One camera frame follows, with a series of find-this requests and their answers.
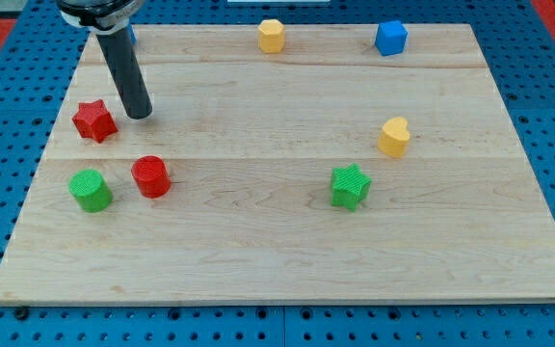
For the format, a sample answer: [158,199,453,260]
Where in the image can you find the red star block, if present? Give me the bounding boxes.
[72,99,119,143]

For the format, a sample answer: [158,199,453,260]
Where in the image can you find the blue cube block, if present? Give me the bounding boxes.
[375,20,409,56]

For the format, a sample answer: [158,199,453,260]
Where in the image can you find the green star block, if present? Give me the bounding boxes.
[330,163,372,212]

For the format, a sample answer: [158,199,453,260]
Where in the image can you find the red cylinder block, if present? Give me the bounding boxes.
[131,155,171,199]

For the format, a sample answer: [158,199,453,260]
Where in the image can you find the yellow heart block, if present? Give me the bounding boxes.
[377,117,410,158]

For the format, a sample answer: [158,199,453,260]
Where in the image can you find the yellow hexagon block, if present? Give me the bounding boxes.
[257,19,285,54]

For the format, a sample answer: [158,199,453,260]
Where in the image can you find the green cylinder block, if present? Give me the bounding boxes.
[68,169,113,213]

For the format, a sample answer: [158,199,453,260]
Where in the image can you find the wooden board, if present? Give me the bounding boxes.
[0,24,555,307]

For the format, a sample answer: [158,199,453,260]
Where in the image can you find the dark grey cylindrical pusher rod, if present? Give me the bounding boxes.
[97,29,153,120]

